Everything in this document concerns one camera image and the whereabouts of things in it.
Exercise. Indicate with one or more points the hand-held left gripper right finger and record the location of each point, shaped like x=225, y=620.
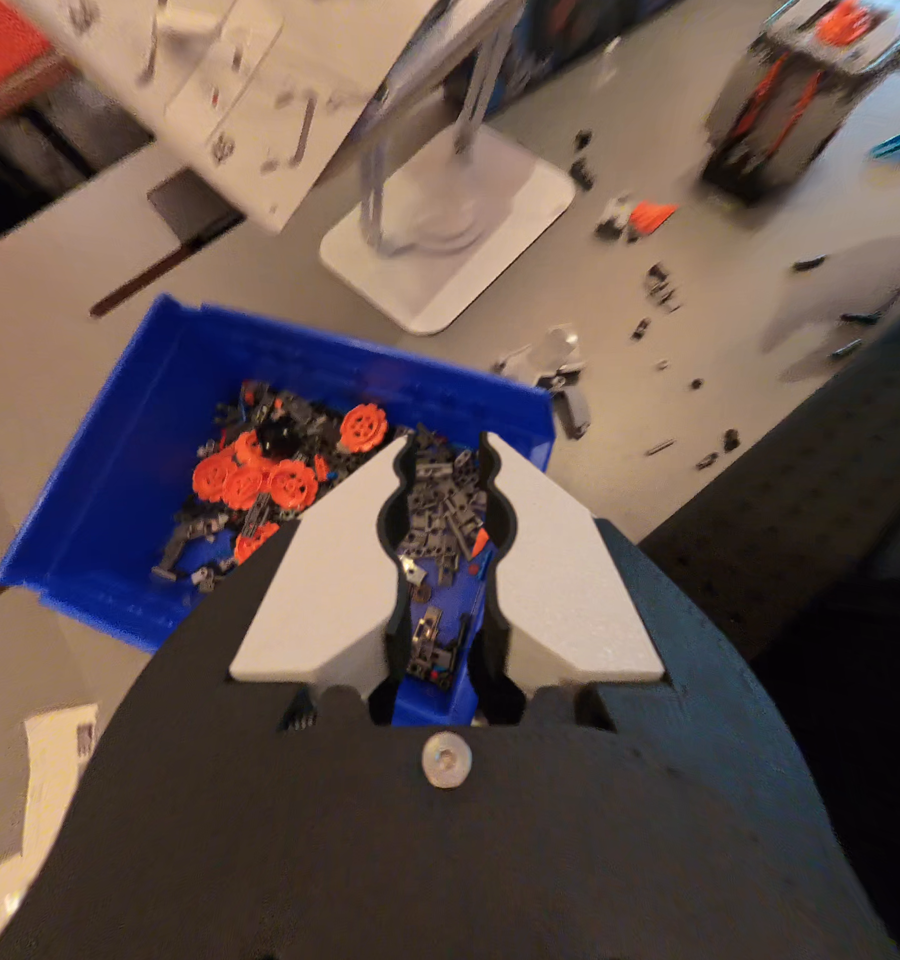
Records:
x=577, y=600

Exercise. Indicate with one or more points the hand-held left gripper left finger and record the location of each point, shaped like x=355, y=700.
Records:
x=315, y=600

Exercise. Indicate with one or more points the pile of small building pieces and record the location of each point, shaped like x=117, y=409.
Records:
x=435, y=517

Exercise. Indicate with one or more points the blue plastic bin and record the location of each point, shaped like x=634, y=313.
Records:
x=120, y=450

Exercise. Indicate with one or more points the grey building block model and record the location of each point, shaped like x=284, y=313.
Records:
x=787, y=97

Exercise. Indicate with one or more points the heap of grey panel pieces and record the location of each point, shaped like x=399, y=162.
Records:
x=547, y=360

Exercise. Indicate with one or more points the black studded armrest pad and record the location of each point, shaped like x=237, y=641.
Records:
x=809, y=510

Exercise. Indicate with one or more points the black pin connector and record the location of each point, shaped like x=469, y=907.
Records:
x=641, y=328

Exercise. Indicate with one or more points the white paper sheet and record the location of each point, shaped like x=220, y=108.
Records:
x=56, y=772

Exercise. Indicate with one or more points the grey flat hinge piece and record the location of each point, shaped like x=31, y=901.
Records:
x=658, y=285

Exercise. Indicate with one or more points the orange wedge panel piece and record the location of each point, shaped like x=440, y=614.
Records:
x=652, y=216

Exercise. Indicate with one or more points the instruction booklet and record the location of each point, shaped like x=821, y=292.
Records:
x=195, y=90

